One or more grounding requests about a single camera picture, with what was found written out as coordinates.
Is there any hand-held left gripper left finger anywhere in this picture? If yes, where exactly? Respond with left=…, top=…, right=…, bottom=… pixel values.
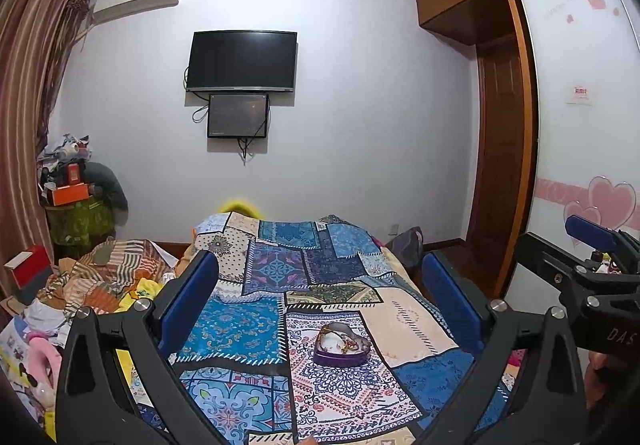
left=55, top=249, right=221, bottom=445

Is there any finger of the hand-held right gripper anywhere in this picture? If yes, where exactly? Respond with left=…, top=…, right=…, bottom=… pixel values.
left=515, top=231, right=606, bottom=311
left=564, top=214, right=640, bottom=276

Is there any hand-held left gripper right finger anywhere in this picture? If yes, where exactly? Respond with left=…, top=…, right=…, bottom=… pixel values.
left=421, top=251, right=588, bottom=445

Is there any gold and red beaded bracelet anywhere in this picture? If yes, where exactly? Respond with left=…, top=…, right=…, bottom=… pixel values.
left=320, top=325, right=367, bottom=356

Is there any purple heart-shaped jewelry box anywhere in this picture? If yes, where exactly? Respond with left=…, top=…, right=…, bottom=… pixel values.
left=313, top=322, right=372, bottom=367

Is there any person's right hand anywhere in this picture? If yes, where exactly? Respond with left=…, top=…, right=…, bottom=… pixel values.
left=584, top=352, right=612, bottom=412

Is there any yellow cloth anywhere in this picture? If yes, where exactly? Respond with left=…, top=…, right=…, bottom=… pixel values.
left=117, top=277, right=166, bottom=314

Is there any dark backpack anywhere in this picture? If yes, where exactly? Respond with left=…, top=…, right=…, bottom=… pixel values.
left=385, top=226, right=425, bottom=269

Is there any pile of striped clothes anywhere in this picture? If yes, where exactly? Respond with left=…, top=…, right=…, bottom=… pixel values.
left=37, top=237, right=176, bottom=317

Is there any brown wooden room door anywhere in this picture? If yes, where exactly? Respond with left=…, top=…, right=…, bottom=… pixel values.
left=467, top=40, right=532, bottom=257

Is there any patchwork printed blanket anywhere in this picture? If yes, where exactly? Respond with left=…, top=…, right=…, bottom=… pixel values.
left=130, top=212, right=516, bottom=445

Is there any green printed bundle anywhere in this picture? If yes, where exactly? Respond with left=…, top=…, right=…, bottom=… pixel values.
left=45, top=200, right=117, bottom=247

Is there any pink plush toy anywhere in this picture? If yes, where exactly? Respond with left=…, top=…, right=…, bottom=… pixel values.
left=25, top=330, right=64, bottom=387

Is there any orange box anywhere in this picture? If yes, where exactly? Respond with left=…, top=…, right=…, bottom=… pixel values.
left=50, top=182, right=91, bottom=207

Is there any red and white box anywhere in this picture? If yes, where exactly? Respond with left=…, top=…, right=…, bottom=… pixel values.
left=4, top=245, right=53, bottom=294

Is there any wooden wardrobe with white door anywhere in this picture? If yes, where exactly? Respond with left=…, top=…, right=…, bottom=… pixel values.
left=412, top=0, right=640, bottom=286

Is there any pile of printed bags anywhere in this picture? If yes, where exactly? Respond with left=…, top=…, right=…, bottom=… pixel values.
left=37, top=134, right=93, bottom=186

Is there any striped brown curtain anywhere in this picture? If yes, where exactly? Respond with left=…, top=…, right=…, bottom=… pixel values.
left=0, top=0, right=96, bottom=296

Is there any black monitor cable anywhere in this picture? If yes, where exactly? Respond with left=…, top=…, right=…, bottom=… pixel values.
left=236, top=138, right=257, bottom=167

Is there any small black wall monitor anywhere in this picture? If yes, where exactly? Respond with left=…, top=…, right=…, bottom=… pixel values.
left=207, top=94, right=271, bottom=139

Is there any black wall television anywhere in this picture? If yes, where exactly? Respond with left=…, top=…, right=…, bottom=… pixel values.
left=186, top=30, right=299, bottom=92

